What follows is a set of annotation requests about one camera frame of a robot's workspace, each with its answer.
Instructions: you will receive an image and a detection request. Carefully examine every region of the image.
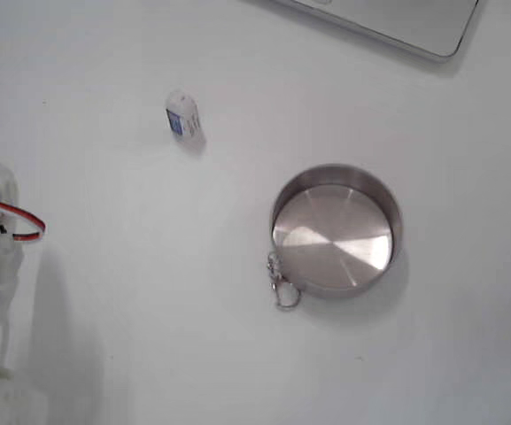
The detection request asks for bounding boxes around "small white and blue box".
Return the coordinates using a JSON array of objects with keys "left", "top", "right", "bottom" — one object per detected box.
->
[{"left": 165, "top": 88, "right": 204, "bottom": 145}]

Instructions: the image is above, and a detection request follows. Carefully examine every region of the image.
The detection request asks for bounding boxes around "silver laptop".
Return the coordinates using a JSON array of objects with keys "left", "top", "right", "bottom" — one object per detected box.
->
[{"left": 254, "top": 0, "right": 489, "bottom": 61}]

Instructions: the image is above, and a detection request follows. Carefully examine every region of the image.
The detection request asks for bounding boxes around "red servo cable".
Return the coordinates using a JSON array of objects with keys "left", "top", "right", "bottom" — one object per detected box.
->
[{"left": 0, "top": 199, "right": 49, "bottom": 243}]

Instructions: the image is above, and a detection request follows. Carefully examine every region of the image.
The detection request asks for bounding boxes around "round metal bowl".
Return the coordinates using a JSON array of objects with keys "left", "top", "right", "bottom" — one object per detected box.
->
[{"left": 270, "top": 163, "right": 405, "bottom": 300}]

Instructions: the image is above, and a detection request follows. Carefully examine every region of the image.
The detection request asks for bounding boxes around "metal keyring clasp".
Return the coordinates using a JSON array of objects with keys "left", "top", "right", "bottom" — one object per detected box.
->
[{"left": 264, "top": 250, "right": 303, "bottom": 313}]

